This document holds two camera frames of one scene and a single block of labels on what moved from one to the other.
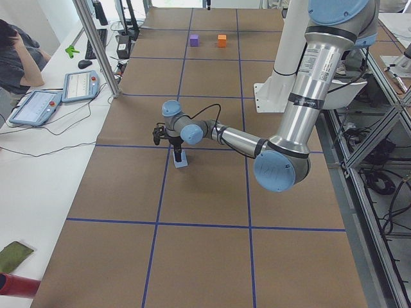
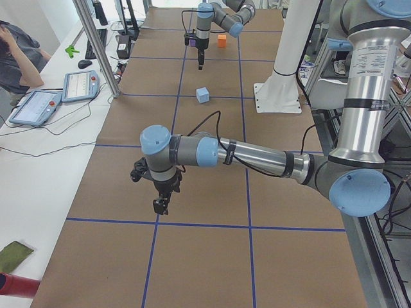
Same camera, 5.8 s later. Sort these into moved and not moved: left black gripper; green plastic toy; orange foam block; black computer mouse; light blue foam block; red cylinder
Moved: left black gripper; light blue foam block
Not moved: black computer mouse; red cylinder; green plastic toy; orange foam block
